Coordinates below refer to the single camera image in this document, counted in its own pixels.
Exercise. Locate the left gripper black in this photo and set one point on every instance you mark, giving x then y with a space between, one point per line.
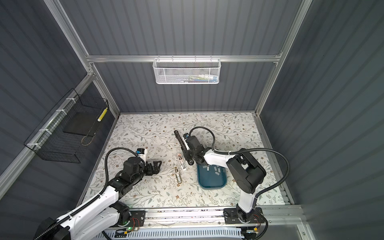
156 168

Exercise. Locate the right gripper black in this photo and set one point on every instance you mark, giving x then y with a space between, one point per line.
187 156

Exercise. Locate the black stapler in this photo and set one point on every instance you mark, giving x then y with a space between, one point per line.
187 154

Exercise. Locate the teal plastic tray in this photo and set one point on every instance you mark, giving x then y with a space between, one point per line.
208 181

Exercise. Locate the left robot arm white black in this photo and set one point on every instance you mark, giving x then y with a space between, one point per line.
102 211

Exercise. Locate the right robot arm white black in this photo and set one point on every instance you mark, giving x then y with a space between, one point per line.
247 172

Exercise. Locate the staple strips in tray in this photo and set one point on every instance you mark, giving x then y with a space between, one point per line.
213 169

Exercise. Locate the floral patterned table mat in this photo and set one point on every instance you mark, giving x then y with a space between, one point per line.
155 132

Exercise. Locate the yellow marker pen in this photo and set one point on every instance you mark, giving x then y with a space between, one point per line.
101 116

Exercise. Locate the pens in white basket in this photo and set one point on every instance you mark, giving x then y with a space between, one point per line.
202 79

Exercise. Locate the black foam pad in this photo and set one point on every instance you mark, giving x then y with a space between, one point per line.
83 124

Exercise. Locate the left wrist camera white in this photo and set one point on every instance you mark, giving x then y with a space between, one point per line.
142 153

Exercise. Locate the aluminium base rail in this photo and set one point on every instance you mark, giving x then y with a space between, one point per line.
192 217

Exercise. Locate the white wire mesh basket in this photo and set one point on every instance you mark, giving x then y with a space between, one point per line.
169 71

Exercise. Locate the black wire basket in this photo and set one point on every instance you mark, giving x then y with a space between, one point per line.
67 134

